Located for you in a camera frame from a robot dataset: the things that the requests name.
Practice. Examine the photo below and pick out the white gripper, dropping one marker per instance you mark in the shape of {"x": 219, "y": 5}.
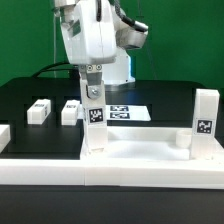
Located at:
{"x": 89, "y": 38}

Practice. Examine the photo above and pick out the white desk top tray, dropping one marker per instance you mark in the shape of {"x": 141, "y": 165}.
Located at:
{"x": 144, "y": 143}

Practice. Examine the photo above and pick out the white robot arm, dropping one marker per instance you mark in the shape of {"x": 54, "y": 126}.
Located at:
{"x": 116, "y": 50}

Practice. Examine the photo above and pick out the fiducial marker sheet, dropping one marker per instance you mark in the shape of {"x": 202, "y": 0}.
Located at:
{"x": 127, "y": 113}

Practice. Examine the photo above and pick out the white left fence piece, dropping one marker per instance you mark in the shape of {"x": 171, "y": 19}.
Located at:
{"x": 5, "y": 136}

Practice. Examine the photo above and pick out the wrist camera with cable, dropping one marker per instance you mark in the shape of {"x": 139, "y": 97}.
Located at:
{"x": 130, "y": 34}

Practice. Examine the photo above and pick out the white front fence wall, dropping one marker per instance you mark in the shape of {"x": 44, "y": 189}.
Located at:
{"x": 170, "y": 174}

